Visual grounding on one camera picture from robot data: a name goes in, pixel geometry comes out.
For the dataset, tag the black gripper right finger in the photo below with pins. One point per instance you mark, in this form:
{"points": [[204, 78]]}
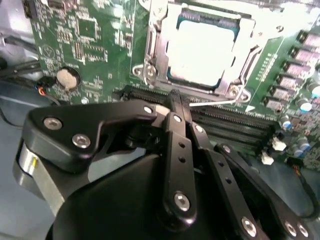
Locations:
{"points": [[237, 207]]}

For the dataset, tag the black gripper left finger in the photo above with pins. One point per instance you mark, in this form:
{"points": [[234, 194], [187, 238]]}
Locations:
{"points": [[105, 116]]}

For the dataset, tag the socket locking lever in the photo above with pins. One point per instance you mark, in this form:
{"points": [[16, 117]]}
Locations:
{"points": [[212, 103]]}

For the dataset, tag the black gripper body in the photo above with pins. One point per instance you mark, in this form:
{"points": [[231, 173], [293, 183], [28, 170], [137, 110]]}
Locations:
{"points": [[112, 212]]}

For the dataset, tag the silver CPU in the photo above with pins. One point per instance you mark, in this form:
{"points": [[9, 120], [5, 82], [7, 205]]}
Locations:
{"points": [[202, 52]]}

